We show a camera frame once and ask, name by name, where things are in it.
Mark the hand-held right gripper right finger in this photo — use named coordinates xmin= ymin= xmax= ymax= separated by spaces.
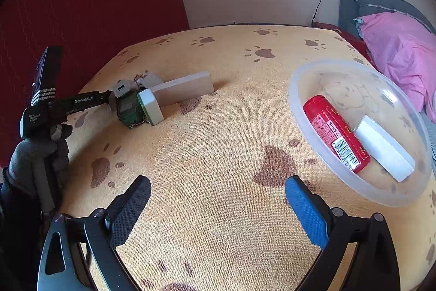
xmin=284 ymin=175 xmax=401 ymax=291

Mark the red can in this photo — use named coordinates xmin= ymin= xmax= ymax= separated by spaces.
xmin=302 ymin=95 xmax=371 ymax=175

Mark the green tin with keychain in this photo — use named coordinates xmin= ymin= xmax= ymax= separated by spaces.
xmin=116 ymin=95 xmax=151 ymax=129

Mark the grey padded headboard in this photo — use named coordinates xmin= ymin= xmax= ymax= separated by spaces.
xmin=339 ymin=0 xmax=436 ymax=39

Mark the wooden block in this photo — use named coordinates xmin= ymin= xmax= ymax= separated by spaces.
xmin=150 ymin=70 xmax=215 ymax=107

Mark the clear plastic bowl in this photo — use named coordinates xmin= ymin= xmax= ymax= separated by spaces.
xmin=289 ymin=59 xmax=432 ymax=208

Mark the white rounded box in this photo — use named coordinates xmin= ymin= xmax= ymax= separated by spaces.
xmin=137 ymin=89 xmax=164 ymax=127

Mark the black power cable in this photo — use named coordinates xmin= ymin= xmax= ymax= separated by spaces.
xmin=311 ymin=0 xmax=324 ymax=28

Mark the pink dotted duvet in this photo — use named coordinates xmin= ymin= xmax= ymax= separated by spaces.
xmin=354 ymin=12 xmax=436 ymax=123

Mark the white charger adapter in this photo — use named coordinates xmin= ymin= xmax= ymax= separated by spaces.
xmin=112 ymin=80 xmax=139 ymax=99

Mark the person's left hand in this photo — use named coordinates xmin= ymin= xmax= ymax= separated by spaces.
xmin=8 ymin=123 xmax=74 ymax=214

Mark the long white block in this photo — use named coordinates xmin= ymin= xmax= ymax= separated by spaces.
xmin=352 ymin=114 xmax=416 ymax=183

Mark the red patterned curtain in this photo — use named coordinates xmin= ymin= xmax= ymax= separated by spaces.
xmin=0 ymin=0 xmax=190 ymax=176

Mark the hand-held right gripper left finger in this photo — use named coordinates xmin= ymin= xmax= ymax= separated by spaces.
xmin=37 ymin=175 xmax=152 ymax=291

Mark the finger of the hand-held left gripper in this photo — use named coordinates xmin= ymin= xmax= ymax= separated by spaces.
xmin=97 ymin=89 xmax=120 ymax=112

